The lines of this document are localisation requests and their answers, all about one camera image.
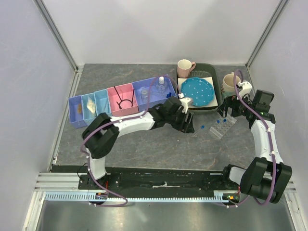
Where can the pink bin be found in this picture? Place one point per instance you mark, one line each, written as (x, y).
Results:
(125, 92)

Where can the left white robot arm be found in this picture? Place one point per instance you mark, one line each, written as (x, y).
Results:
(100, 136)

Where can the white square plate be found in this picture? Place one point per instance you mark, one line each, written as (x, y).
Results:
(201, 90)

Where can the light blue bin right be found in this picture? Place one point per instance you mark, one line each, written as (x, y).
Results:
(102, 102)

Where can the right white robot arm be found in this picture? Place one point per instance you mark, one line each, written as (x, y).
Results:
(267, 176)

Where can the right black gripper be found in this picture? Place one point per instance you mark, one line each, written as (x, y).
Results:
(231, 102)

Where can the light blue bin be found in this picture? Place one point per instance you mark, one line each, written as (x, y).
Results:
(87, 116)
(102, 102)

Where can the large purple bin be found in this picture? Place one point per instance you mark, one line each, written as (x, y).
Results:
(150, 84)

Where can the light blue bin left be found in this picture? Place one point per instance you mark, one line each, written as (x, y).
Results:
(87, 116)

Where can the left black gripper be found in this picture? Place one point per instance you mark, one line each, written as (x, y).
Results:
(186, 127)

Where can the black wire spring clamp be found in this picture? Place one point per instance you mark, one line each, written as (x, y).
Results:
(123, 100)

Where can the clear test tube rack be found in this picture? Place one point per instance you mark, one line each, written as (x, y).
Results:
(219, 130)

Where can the bag of cotton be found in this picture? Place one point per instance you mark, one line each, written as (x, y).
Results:
(91, 106)

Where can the dark green tray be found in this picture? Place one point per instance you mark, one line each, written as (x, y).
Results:
(209, 72)

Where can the light blue cable duct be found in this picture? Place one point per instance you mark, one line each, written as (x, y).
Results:
(100, 196)

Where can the small glass beaker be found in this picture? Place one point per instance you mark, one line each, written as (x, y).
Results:
(144, 95)

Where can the blue polka dot plate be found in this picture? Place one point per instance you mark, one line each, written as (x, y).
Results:
(200, 90)

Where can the glass flask white stopper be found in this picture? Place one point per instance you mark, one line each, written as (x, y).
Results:
(161, 85)

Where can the small purple bin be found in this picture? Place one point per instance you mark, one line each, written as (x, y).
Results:
(73, 103)

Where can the brown wooden spatula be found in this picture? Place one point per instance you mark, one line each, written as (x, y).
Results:
(79, 113)

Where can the cream floral mug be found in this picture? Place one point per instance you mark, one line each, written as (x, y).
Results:
(227, 87)

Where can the pink mug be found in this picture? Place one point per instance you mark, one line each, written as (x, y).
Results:
(184, 68)

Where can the graduated cylinder blue base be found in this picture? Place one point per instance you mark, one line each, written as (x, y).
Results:
(162, 95)

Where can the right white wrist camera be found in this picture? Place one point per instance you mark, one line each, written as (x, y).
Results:
(243, 88)

